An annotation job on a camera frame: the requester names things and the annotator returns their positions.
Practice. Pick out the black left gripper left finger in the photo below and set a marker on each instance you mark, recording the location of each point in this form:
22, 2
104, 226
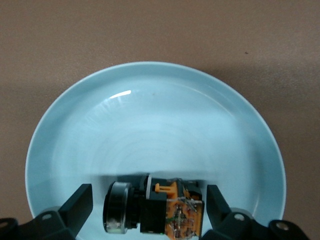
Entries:
72, 212

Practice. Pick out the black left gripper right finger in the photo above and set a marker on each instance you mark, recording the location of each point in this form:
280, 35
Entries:
220, 215

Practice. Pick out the orange and black push-button switch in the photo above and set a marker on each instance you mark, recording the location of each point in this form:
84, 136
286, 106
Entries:
155, 212

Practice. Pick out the light blue plate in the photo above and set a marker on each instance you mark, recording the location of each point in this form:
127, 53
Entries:
155, 125

